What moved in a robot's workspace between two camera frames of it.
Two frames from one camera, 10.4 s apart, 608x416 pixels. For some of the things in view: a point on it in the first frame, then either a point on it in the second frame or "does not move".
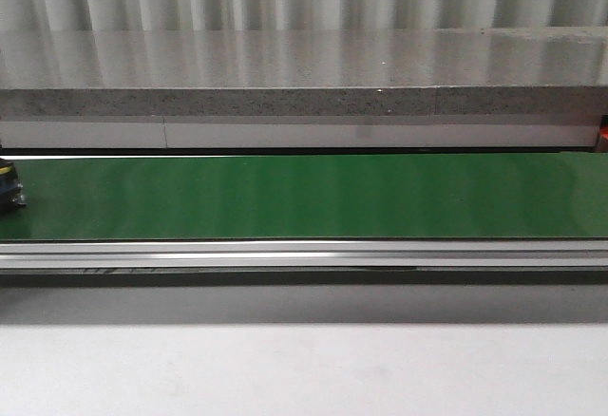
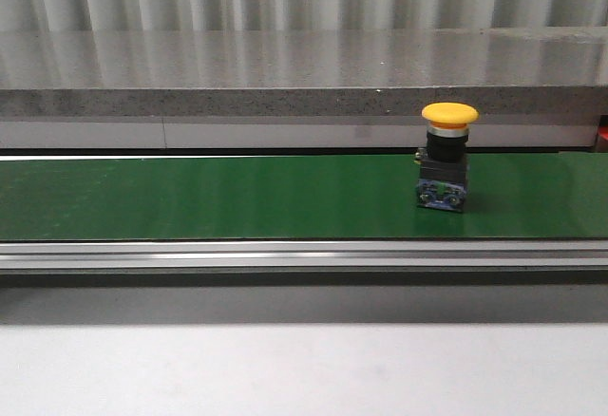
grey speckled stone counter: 432,86 does not move
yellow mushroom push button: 10,189 -> 444,161
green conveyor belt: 431,196 does not move
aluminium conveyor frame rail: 304,264 does not move
